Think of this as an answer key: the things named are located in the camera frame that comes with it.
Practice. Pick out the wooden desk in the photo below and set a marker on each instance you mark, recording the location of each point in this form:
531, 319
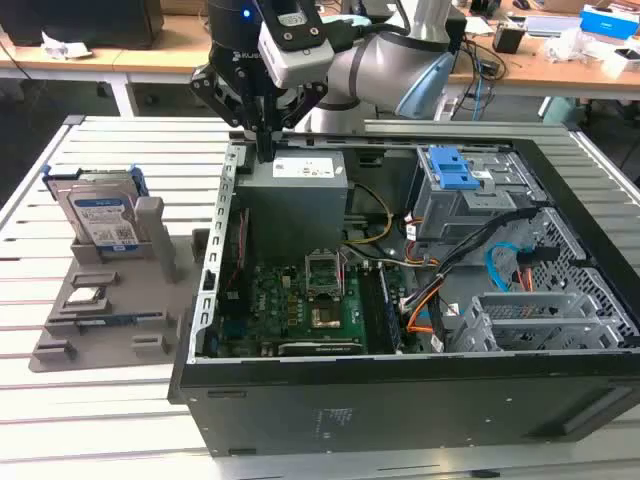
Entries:
175, 55

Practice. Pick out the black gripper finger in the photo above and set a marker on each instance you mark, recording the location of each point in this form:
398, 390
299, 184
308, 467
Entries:
212, 87
305, 105

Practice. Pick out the crumpled white paper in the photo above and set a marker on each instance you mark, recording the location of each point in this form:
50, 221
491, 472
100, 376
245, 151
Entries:
65, 47

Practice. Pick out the grey metal disk bay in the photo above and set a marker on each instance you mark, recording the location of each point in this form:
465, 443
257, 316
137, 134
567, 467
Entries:
530, 310

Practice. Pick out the green motherboard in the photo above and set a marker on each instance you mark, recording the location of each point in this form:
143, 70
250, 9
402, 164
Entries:
280, 305

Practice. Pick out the hard disk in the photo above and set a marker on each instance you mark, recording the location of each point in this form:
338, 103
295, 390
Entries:
100, 215

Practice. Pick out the small black box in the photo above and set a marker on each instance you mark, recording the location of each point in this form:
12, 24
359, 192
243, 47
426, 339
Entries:
508, 39

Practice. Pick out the CPU socket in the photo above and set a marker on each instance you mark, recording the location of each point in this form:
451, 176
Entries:
325, 318

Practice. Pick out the grey power supply unit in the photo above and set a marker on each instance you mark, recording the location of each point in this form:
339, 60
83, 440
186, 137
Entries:
290, 210

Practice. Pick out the black RAM slot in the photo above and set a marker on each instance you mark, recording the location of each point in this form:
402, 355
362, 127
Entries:
371, 310

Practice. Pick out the blue plastic cage latch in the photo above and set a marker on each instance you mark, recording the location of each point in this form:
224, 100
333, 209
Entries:
450, 167

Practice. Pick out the blue cardboard box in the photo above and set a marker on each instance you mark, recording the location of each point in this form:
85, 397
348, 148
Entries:
607, 20

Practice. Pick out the black graphics card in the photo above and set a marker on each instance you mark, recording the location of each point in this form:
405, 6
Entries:
320, 347

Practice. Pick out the white box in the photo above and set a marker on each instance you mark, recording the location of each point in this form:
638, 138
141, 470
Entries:
622, 62

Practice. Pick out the black open PC case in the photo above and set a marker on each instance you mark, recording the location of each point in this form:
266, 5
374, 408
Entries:
400, 400

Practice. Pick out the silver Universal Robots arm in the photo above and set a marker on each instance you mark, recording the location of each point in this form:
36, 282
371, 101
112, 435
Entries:
380, 65

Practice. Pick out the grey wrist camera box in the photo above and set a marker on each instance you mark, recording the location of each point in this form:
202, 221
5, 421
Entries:
300, 65

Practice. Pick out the grey parts rack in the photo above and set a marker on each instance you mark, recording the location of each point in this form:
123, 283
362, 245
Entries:
135, 280

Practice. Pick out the grey metal drive cage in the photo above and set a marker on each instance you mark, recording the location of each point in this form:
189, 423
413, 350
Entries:
450, 215

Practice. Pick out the thin locking lever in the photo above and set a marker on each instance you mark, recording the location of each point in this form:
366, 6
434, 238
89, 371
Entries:
341, 272

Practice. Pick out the large black box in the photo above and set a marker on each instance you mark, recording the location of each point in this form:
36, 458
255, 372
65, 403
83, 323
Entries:
75, 22

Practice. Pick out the silver CPU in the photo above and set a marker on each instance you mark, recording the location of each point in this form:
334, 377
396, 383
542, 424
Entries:
86, 296

